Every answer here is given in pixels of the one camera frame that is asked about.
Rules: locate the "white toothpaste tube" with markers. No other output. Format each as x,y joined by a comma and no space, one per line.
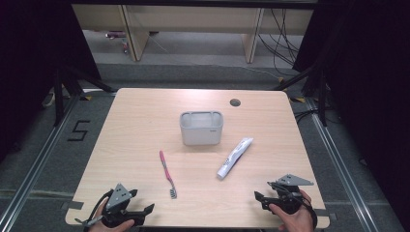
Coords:
233,158

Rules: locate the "person's right hand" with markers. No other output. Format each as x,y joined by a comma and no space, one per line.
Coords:
299,222

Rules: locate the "metal floor rail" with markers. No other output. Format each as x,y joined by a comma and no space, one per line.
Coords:
35,164
341,174

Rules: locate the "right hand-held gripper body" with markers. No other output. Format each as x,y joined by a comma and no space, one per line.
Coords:
288,196

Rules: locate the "black metal stand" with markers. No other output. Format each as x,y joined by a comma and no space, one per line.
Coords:
322,103
58,103

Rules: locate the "pink toothbrush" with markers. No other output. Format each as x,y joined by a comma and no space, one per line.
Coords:
167,172

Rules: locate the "grey tape strip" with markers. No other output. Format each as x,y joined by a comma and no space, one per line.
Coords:
324,213
72,205

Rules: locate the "beige wooden desk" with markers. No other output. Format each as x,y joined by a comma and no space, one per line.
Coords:
193,19

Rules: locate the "black curtain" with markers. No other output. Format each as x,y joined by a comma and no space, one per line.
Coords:
370,80
35,64

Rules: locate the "person's left hand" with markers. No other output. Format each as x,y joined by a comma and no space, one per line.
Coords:
100,227

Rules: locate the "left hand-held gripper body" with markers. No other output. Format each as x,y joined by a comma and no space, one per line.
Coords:
118,197

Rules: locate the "grey plastic holder box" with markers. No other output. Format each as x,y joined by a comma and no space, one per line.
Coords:
201,133

